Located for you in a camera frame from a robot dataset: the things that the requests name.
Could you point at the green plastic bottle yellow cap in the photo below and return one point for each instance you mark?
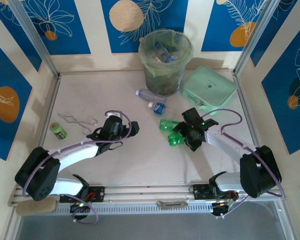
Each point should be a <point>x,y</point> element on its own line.
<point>167,125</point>
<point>173,140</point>

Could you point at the Pocari Sweat plastic bottle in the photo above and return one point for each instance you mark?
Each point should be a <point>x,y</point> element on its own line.
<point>170,59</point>
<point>159,108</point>

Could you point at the blue-capped bottle blue label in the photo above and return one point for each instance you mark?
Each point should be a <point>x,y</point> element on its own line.
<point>162,50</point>

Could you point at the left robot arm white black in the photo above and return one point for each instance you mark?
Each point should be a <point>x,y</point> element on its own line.
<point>80,155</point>

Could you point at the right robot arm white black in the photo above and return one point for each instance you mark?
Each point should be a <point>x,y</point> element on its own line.
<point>222,142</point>

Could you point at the grey metal mesh bin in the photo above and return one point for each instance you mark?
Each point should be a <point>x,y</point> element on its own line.
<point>162,85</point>

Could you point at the green plastic bin liner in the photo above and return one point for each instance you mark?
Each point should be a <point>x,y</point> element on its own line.
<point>146,53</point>

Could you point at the clear bottle white logo cap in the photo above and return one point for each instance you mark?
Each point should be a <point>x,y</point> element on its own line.
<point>150,95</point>

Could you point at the mint green zip pouch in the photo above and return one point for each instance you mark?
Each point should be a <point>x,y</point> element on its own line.
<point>210,87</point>

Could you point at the small green canister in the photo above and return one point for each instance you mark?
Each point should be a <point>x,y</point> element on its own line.
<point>57,129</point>

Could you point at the grey metal sheet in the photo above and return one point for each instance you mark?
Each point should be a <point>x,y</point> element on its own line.
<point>165,227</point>

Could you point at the beige foam pad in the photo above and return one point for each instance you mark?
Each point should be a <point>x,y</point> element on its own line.
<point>35,207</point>

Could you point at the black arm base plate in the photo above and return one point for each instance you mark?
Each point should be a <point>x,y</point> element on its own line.
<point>97,193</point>
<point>200,191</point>

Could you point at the aluminium side rail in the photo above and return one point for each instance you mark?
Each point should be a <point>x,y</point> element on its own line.
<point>252,125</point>
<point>45,125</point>

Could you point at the long aluminium mounting rail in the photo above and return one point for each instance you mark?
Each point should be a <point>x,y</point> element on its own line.
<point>145,191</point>

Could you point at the aluminium frame post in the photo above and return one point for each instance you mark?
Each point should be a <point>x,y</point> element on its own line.
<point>32,37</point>
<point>260,32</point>

